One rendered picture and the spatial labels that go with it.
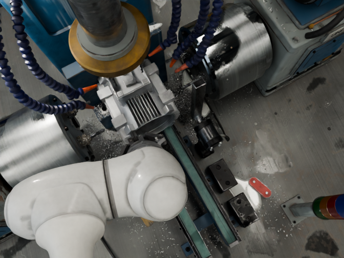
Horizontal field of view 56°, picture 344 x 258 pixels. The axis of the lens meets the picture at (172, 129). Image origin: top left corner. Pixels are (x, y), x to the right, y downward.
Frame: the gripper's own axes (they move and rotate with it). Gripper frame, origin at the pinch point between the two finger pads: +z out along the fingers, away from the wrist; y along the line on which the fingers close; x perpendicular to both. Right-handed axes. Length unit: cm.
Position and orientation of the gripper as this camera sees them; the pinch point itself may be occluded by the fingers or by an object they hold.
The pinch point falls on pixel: (135, 138)
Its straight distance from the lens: 88.0
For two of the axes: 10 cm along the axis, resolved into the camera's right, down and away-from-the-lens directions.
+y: -8.7, 4.8, -0.9
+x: 4.4, 8.6, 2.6
